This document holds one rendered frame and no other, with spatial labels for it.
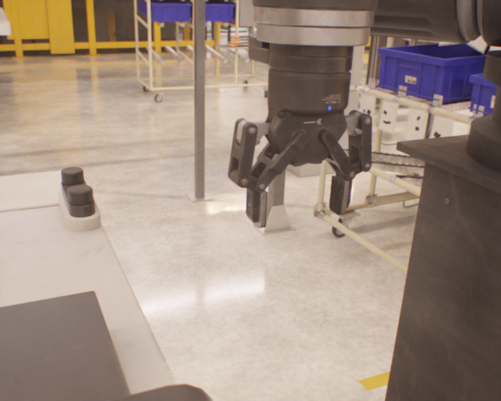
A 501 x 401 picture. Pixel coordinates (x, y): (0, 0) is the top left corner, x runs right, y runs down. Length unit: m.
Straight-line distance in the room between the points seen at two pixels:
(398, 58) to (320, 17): 1.83
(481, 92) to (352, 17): 1.55
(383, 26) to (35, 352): 0.60
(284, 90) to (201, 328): 1.50
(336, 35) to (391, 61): 1.85
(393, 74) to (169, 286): 1.23
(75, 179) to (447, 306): 0.54
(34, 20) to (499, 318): 8.96
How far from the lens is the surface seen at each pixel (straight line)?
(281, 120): 0.49
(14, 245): 0.63
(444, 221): 0.79
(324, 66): 0.47
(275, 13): 0.46
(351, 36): 0.47
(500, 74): 0.72
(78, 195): 0.64
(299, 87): 0.47
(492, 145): 0.72
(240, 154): 0.48
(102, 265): 0.56
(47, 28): 9.40
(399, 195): 2.75
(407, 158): 2.63
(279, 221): 2.63
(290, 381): 1.72
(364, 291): 2.21
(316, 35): 0.46
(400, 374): 0.95
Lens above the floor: 1.10
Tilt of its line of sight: 23 degrees down
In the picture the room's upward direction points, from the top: 2 degrees clockwise
